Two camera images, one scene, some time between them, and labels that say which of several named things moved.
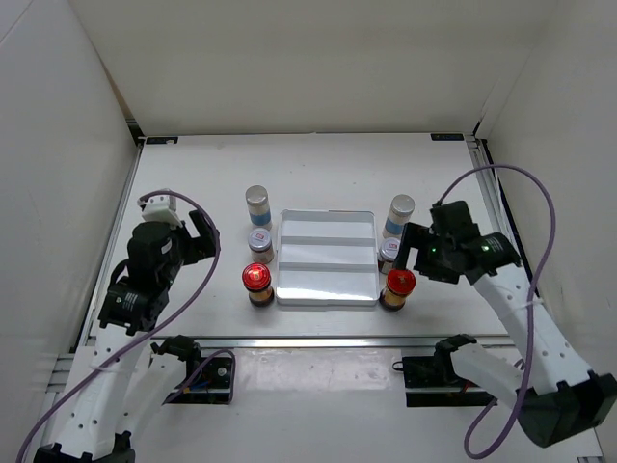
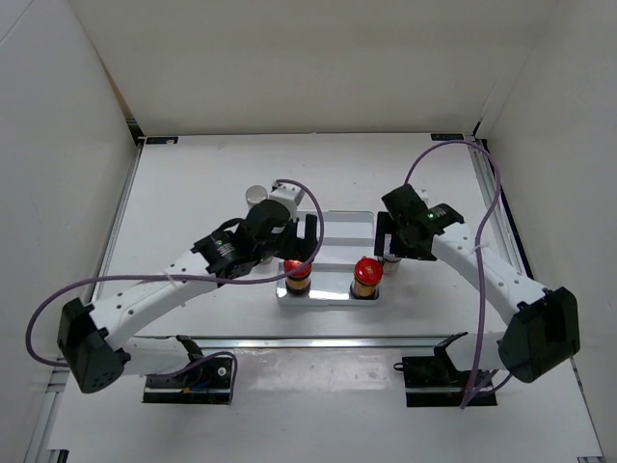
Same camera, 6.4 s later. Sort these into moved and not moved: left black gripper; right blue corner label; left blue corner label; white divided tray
Moved: left black gripper
Not moved: white divided tray; right blue corner label; left blue corner label
